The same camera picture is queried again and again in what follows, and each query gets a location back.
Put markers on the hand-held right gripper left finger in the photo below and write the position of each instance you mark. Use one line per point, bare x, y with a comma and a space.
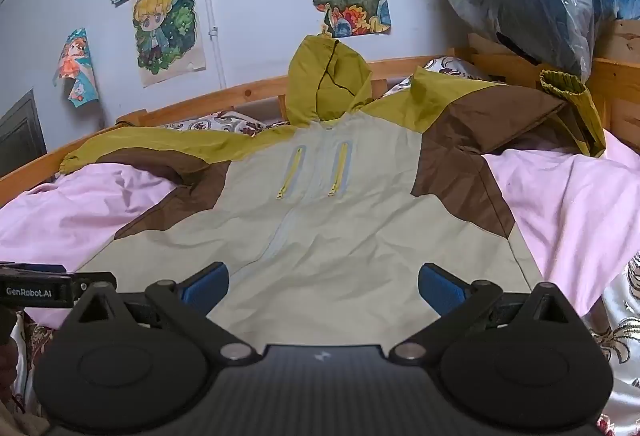
205, 286

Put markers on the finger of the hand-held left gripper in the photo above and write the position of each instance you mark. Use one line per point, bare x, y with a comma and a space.
80, 278

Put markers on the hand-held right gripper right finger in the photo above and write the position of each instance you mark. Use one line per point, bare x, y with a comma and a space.
440, 288

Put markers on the beige olive brown hooded jacket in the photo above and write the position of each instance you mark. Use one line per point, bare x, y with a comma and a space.
325, 226

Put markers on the pink blanket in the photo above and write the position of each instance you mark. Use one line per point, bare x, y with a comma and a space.
575, 206

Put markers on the floral patterned pillow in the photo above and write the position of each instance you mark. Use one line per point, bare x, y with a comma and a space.
620, 316

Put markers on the dark wall panel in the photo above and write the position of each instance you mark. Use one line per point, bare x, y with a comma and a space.
20, 136

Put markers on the wooden bed frame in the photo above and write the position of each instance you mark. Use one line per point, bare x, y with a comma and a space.
200, 104

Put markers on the curled cartoon girl wall poster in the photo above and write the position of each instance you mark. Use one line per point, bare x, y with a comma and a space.
77, 66

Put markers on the blond cartoon character wall poster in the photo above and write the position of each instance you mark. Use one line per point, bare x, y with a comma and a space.
165, 31

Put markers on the white wall pipe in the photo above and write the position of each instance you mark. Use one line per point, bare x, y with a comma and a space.
212, 16

